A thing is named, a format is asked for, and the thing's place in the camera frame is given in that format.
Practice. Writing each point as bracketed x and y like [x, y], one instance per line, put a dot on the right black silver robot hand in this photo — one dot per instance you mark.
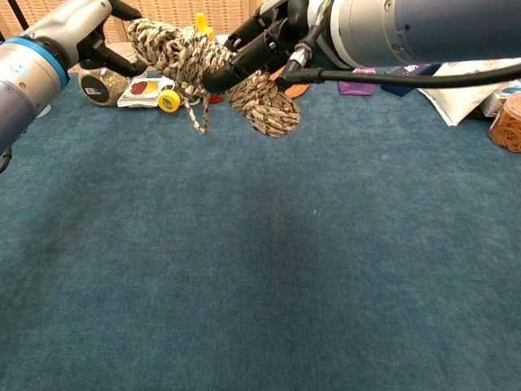
[260, 45]

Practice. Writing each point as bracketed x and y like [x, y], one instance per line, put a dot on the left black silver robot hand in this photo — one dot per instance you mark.
[81, 20]

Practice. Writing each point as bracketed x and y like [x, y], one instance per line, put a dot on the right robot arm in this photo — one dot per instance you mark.
[427, 28]

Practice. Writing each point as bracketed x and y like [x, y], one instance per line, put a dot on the round woven coaster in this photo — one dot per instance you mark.
[299, 90]

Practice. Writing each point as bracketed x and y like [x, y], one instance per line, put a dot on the honey bear bottle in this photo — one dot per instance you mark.
[201, 24]

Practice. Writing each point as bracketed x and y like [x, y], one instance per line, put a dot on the black stand pole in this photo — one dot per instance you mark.
[17, 14]

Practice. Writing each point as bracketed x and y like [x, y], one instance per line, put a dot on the glass jar black lid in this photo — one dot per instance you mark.
[102, 87]

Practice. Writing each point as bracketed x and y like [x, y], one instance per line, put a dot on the bamboo folding screen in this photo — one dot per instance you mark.
[171, 10]

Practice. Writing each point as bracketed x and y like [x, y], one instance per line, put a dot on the red yellow snack packet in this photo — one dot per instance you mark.
[138, 91]

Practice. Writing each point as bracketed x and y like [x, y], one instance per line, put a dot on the purple tissue pack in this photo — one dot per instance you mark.
[354, 89]

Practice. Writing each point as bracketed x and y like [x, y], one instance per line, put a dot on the white bottle yellow cap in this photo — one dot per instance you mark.
[169, 101]

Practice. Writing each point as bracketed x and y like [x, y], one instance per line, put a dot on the dark blue long box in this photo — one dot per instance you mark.
[415, 69]

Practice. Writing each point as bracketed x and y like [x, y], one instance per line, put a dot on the white printed plastic bag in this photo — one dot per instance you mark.
[460, 102]

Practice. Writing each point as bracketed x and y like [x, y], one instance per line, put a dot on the blue table mat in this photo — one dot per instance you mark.
[260, 264]

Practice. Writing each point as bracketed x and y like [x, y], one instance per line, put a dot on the clear jar of rubber bands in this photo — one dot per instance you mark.
[506, 126]

